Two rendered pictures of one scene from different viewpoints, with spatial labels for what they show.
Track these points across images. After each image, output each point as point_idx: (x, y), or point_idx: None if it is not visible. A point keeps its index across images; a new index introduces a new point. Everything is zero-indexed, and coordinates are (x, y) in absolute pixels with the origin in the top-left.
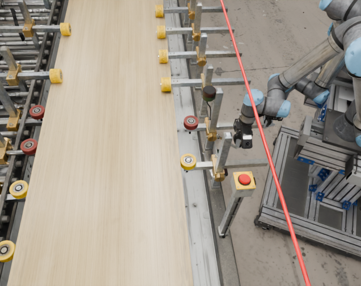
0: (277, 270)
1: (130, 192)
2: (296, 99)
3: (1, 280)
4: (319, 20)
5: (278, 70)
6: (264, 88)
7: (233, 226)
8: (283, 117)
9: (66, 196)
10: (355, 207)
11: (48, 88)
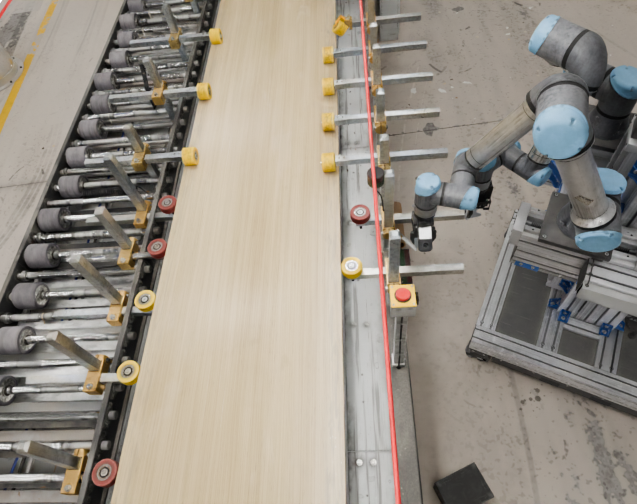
0: (495, 419)
1: (274, 307)
2: None
3: (128, 406)
4: (600, 35)
5: None
6: None
7: (435, 355)
8: (470, 209)
9: (197, 310)
10: (620, 333)
11: None
